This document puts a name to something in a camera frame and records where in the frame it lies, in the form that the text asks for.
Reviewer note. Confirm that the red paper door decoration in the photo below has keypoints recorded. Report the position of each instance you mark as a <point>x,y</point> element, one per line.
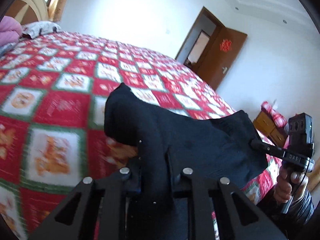
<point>226,45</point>

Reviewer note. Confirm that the wooden dresser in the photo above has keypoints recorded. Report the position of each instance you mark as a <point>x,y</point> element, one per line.
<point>265,124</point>

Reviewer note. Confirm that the grey patterned pillow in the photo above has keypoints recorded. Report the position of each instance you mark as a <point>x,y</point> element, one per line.
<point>6,48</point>

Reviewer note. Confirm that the brown wooden door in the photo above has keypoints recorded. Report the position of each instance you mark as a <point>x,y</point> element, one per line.
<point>214,64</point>

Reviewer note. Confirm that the person's right hand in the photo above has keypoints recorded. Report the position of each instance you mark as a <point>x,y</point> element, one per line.
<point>283,188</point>

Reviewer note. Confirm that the yellow curtain right panel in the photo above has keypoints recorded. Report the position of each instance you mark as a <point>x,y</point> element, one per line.
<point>60,0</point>

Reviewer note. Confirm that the red patchwork bedspread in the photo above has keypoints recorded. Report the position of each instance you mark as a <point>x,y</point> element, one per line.
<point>53,93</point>

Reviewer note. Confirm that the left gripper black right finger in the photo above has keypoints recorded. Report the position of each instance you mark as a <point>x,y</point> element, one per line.
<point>208,207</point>

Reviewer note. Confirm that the right forearm dark sleeve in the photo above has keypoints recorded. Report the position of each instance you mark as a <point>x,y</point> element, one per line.
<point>298,215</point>

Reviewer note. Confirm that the finger of the handheld right gripper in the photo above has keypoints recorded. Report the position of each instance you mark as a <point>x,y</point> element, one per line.
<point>265,148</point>

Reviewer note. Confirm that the black pants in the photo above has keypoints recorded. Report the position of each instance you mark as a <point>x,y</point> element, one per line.
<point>167,143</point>

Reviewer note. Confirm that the white patterned pillow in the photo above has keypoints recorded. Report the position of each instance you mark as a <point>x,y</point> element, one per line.
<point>36,29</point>

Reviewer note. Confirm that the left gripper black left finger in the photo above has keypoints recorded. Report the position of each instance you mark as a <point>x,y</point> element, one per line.
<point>94,209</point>

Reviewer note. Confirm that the red plaid cloth on dresser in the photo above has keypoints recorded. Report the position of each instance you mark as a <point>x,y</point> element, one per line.
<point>277,118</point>

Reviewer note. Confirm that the dark door frame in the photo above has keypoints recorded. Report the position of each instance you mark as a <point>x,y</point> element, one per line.
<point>203,29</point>

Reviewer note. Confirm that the folded pink quilt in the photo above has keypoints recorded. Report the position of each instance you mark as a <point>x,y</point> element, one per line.
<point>10,30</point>

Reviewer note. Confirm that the cream wooden headboard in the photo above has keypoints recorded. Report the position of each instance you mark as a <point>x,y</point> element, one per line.
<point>28,11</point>

